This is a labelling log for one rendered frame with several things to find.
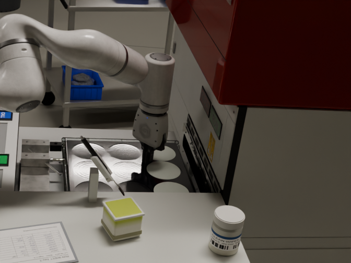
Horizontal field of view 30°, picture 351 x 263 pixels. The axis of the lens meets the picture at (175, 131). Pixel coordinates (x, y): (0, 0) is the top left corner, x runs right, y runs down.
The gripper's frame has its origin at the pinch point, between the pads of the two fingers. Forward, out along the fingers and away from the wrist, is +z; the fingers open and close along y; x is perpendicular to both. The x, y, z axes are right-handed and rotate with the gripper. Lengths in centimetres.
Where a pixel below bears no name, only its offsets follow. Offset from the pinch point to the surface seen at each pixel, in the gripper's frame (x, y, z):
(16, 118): -20.3, -35.4, -4.0
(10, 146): -32.0, -23.3, -4.0
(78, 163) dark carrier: -16.4, -12.2, 2.1
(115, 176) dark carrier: -13.3, -0.3, 2.0
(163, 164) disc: 2.3, 4.4, 1.9
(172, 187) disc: -5.0, 13.9, 2.0
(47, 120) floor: 112, -165, 92
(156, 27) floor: 306, -242, 92
